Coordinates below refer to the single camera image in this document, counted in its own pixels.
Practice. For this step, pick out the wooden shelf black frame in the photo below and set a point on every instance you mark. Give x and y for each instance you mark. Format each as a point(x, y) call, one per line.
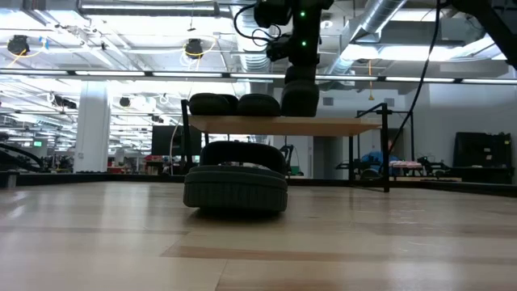
point(282, 125)

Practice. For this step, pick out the yellow hanging pendant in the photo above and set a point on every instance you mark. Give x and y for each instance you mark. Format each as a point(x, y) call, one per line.
point(370, 95)

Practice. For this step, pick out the person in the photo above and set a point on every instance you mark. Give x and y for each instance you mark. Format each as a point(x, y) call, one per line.
point(377, 159)

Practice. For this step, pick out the background black robot arm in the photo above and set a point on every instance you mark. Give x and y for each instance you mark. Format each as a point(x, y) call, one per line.
point(347, 165)
point(288, 151)

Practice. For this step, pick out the black background rig frame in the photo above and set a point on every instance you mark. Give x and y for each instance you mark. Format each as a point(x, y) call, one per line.
point(412, 133)

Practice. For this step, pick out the pink item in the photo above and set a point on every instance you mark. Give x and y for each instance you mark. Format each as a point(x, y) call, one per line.
point(406, 164)

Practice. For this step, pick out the grey corner block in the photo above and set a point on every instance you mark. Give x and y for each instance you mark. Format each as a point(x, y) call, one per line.
point(8, 180)

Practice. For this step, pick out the grey wall vent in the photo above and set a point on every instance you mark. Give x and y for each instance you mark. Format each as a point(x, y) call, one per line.
point(389, 102)
point(328, 101)

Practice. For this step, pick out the silver ribbed air duct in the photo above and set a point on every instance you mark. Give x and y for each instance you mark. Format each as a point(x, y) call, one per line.
point(254, 62)

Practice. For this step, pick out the overhead LED light bar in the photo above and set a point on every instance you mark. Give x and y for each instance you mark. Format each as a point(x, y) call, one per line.
point(121, 73)

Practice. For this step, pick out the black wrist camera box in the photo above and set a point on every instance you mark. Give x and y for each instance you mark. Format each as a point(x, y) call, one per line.
point(278, 47)

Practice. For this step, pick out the black monitor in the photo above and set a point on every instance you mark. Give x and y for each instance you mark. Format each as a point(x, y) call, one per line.
point(165, 139)

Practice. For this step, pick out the silver slanted air duct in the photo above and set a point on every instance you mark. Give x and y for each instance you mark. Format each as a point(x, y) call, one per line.
point(375, 16)

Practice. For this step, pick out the black cabinet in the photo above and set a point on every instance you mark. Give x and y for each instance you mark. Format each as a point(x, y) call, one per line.
point(482, 149)

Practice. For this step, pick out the green exit sign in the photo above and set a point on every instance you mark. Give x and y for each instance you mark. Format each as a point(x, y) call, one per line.
point(38, 143)

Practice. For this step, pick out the white pillar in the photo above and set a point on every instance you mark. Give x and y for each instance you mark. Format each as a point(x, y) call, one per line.
point(92, 125)

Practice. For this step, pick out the background wooden table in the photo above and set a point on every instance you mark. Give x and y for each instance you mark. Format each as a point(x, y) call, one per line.
point(424, 178)

